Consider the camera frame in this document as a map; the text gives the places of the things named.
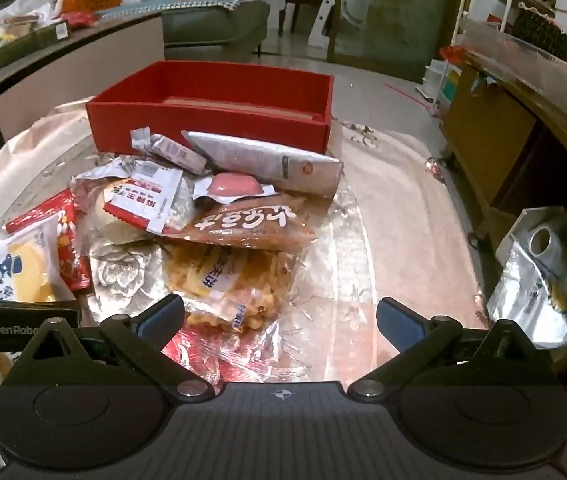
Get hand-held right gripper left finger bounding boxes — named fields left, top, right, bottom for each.
left=13, top=294, right=216, bottom=404

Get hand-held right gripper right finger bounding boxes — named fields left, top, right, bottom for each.
left=346, top=296, right=557, bottom=404

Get yellow cake packet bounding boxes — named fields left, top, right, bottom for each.
left=0, top=214, right=73, bottom=306

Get waffle packet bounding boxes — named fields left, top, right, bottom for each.
left=165, top=244, right=295, bottom=334

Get red snack packet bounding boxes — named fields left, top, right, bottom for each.
left=5, top=188, right=95, bottom=294

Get bun packet with red-white label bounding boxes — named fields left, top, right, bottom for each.
left=70, top=156, right=199, bottom=247

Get brown snack packet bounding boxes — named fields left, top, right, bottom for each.
left=162, top=195, right=317, bottom=252

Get white crinkled snack packet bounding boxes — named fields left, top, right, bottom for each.
left=130, top=127, right=210, bottom=177

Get green white snack packet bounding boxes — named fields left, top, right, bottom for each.
left=182, top=130, right=343, bottom=199

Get red cardboard box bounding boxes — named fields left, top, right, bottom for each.
left=86, top=60, right=335, bottom=156

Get flat red packet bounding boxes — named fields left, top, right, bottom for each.
left=162, top=326, right=246, bottom=387

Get silver embroidered cloth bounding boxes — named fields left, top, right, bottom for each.
left=0, top=102, right=489, bottom=471

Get silver foil bag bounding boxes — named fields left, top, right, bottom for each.
left=485, top=206, right=567, bottom=351

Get pink jelly cup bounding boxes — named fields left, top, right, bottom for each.
left=193, top=172, right=280, bottom=202

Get wooden cabinet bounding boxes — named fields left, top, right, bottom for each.
left=439, top=47, right=567, bottom=261

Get white stacked containers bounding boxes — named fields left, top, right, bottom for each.
left=416, top=59, right=461, bottom=111

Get grey curved table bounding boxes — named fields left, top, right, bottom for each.
left=0, top=11, right=166, bottom=141

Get red plastic bag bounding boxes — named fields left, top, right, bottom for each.
left=438, top=45, right=469, bottom=63

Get dark green box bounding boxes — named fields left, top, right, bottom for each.
left=0, top=20, right=72, bottom=74

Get green sofa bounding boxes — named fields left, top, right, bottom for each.
left=162, top=0, right=271, bottom=52

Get glass sliding door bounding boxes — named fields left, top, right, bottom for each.
left=332, top=0, right=467, bottom=82

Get red crinkled packet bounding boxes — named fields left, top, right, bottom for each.
left=62, top=10, right=100, bottom=29

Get blue sofa blanket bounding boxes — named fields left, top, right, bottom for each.
left=98, top=0, right=264, bottom=22

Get white perforated board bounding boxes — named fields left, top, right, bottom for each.
left=307, top=0, right=348, bottom=50

